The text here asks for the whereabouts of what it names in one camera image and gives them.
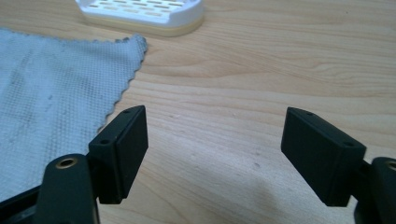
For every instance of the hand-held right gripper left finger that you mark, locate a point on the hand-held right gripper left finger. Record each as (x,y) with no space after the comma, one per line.
(120,155)

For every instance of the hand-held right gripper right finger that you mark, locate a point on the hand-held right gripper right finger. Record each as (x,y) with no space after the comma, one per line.
(323,155)

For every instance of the light blue woven cloth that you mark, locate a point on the light blue woven cloth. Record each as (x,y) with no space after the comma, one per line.
(56,102)

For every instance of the white slotted soap dish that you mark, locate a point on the white slotted soap dish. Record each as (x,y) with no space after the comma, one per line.
(141,14)

